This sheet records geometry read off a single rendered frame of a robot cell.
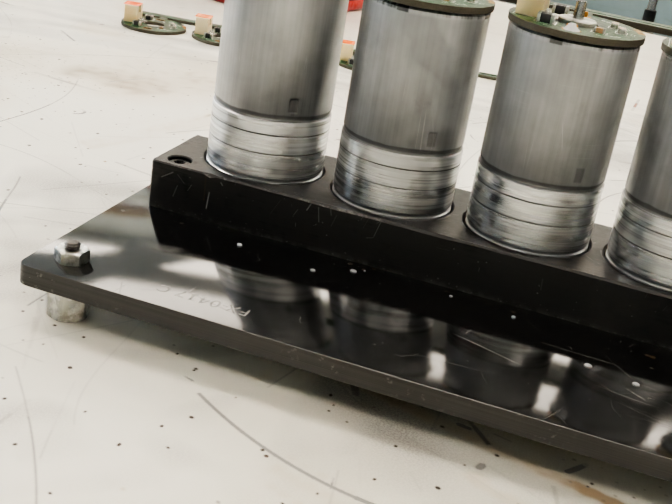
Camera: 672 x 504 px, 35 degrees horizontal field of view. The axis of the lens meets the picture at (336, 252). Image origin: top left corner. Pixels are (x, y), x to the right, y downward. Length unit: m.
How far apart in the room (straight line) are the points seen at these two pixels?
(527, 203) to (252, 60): 0.06
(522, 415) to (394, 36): 0.07
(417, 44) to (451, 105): 0.01
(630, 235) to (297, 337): 0.07
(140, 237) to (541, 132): 0.08
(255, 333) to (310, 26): 0.06
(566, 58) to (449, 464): 0.07
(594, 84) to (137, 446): 0.10
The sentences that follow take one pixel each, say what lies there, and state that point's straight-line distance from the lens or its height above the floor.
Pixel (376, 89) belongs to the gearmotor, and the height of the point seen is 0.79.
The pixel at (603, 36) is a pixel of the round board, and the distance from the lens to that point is 0.20.
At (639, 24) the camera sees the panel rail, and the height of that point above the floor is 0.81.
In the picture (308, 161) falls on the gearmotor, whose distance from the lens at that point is 0.22.
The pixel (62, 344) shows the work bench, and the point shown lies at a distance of 0.19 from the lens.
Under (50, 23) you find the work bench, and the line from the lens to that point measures 0.42.
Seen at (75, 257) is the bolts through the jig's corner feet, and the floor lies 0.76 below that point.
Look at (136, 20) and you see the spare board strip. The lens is 0.43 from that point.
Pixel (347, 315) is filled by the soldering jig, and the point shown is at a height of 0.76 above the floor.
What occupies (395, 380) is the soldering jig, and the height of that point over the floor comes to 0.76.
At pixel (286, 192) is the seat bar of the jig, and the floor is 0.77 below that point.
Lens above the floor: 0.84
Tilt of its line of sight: 23 degrees down
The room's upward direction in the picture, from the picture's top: 10 degrees clockwise
